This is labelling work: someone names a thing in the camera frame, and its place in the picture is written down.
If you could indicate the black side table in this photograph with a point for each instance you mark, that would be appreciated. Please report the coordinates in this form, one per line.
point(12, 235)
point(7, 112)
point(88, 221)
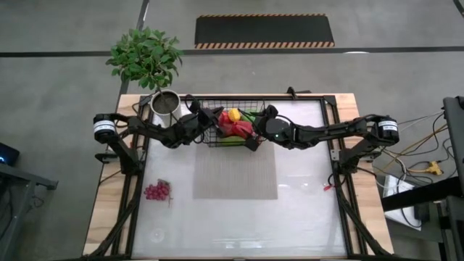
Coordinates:
point(417, 195)

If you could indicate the green plant in white pot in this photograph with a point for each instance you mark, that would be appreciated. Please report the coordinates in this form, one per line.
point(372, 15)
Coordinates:
point(145, 58)

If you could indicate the light green pepper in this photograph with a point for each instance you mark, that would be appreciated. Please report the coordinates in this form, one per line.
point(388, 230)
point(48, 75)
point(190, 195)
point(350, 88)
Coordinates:
point(232, 140)

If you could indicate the grey woven placemat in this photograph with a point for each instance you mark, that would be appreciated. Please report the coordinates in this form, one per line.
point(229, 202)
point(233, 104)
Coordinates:
point(235, 181)

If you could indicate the dark red pomegranate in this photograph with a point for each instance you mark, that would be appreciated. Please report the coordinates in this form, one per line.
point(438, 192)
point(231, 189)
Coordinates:
point(247, 131)

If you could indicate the red grape bunch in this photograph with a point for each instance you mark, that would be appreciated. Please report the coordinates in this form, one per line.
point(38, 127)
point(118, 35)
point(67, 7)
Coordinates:
point(157, 191)

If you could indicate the grey metal cart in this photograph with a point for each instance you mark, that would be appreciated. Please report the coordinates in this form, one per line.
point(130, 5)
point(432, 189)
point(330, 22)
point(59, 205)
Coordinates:
point(21, 174)

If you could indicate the red clip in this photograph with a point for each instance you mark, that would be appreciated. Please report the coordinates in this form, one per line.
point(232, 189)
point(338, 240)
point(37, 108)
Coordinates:
point(330, 187)

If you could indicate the black device with blue light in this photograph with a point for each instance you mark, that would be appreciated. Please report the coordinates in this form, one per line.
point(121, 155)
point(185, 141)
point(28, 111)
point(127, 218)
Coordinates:
point(7, 154)

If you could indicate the black upright stand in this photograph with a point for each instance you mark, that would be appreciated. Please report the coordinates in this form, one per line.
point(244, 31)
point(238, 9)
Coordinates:
point(455, 137)

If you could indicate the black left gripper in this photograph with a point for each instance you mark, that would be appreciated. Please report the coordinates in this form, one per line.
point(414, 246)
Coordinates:
point(203, 121)

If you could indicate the white paper box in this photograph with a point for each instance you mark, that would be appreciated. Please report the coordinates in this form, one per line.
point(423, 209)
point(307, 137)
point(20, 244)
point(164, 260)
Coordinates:
point(393, 188)

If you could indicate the black hazard-striped floor mat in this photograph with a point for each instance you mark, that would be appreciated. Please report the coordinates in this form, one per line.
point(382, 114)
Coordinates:
point(264, 30)

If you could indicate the black table clamp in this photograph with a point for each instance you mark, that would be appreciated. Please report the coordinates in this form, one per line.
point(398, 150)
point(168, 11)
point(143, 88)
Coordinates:
point(291, 92)

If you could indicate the black aluminium table frame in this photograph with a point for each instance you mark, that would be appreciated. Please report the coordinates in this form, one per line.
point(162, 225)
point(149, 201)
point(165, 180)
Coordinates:
point(311, 97)

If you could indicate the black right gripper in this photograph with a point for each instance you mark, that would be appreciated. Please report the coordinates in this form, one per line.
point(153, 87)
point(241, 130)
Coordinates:
point(262, 127)

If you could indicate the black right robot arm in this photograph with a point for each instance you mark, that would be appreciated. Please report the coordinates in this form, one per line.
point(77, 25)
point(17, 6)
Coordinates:
point(326, 130)

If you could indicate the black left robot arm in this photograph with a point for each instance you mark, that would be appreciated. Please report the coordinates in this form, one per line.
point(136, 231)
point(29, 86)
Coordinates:
point(156, 128)

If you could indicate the yellow power plug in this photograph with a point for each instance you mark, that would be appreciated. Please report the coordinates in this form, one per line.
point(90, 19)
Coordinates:
point(431, 167)

